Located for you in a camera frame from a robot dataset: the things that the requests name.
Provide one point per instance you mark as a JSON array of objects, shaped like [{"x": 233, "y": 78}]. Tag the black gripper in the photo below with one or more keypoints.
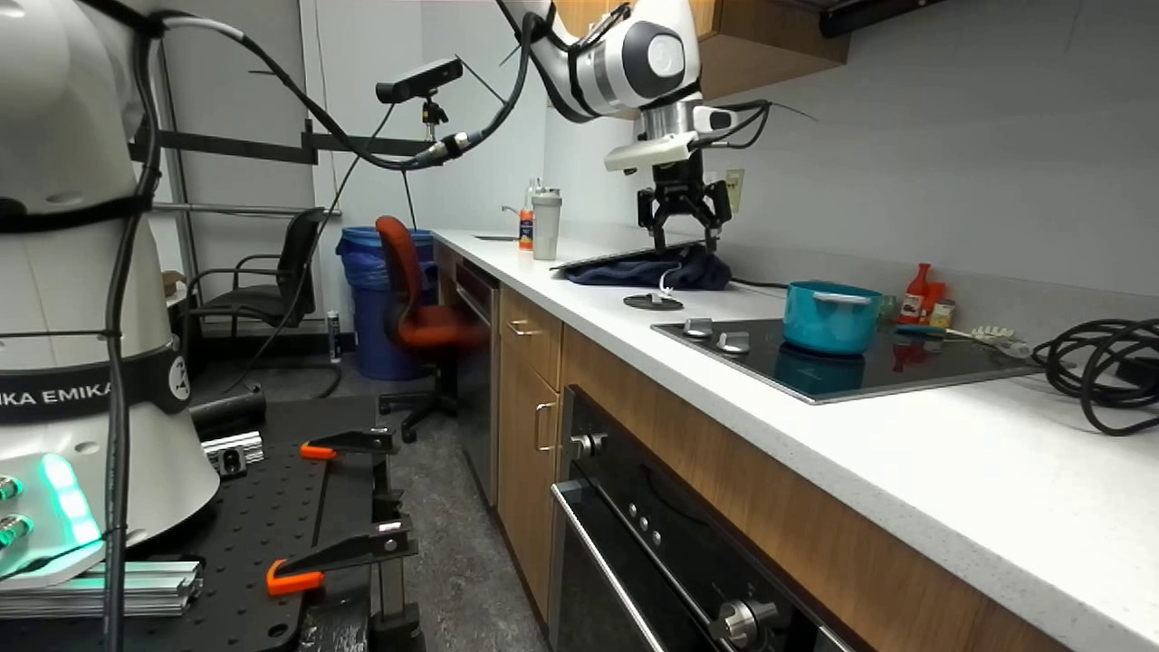
[{"x": 681, "y": 186}]

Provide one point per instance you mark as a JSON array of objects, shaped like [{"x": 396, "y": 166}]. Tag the clear pot lid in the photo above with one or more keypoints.
[{"x": 654, "y": 298}]

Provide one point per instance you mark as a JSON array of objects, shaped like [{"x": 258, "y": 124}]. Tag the dark blue cloth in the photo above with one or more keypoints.
[{"x": 654, "y": 269}]

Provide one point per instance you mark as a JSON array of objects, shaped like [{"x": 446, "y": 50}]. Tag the small orange bottle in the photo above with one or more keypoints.
[{"x": 528, "y": 228}]

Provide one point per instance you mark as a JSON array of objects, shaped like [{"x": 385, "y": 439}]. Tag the black office chair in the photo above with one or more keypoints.
[{"x": 283, "y": 275}]

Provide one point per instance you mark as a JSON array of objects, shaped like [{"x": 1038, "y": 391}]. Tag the wooden oven surround panel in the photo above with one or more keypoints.
[{"x": 773, "y": 507}]

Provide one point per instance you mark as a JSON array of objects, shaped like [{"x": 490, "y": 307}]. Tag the black built-in oven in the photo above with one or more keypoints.
[{"x": 639, "y": 565}]

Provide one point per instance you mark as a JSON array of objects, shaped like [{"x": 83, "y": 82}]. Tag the small white box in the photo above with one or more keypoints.
[{"x": 237, "y": 455}]

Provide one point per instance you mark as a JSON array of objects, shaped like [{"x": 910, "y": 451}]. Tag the red office chair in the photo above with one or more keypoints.
[{"x": 417, "y": 314}]

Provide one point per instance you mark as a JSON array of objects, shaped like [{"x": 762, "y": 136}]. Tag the silver cooktop knob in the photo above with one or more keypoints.
[
  {"x": 732, "y": 341},
  {"x": 695, "y": 326}
]

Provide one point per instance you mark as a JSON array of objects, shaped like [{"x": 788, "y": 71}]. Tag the black perforated robot table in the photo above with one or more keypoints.
[{"x": 266, "y": 507}]

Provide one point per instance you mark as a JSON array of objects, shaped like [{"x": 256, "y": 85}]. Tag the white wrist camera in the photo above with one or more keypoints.
[{"x": 654, "y": 148}]

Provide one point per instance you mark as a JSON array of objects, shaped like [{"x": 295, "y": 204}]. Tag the aluminium profile rail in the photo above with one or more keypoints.
[{"x": 111, "y": 590}]

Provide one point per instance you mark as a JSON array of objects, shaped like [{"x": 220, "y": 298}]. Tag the blue trash bin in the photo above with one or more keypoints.
[{"x": 363, "y": 300}]

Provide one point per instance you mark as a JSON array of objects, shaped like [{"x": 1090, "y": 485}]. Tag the silver metal tumbler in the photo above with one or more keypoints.
[{"x": 547, "y": 223}]

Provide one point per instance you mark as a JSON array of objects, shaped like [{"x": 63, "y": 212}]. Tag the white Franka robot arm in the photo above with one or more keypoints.
[{"x": 72, "y": 300}]

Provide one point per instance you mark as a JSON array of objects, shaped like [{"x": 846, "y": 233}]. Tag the silver oven knob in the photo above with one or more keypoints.
[
  {"x": 741, "y": 624},
  {"x": 583, "y": 441}
]

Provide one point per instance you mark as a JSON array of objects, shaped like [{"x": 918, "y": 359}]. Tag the black camera on stand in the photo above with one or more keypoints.
[{"x": 421, "y": 78}]

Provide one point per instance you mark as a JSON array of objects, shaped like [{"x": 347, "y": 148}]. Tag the white wall outlet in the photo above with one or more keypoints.
[{"x": 737, "y": 194}]

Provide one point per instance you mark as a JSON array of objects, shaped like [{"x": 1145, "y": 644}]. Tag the black dishwasher front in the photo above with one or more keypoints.
[{"x": 475, "y": 362}]

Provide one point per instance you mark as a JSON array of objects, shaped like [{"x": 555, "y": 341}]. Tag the red orange sauce bottle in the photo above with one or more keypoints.
[{"x": 918, "y": 295}]

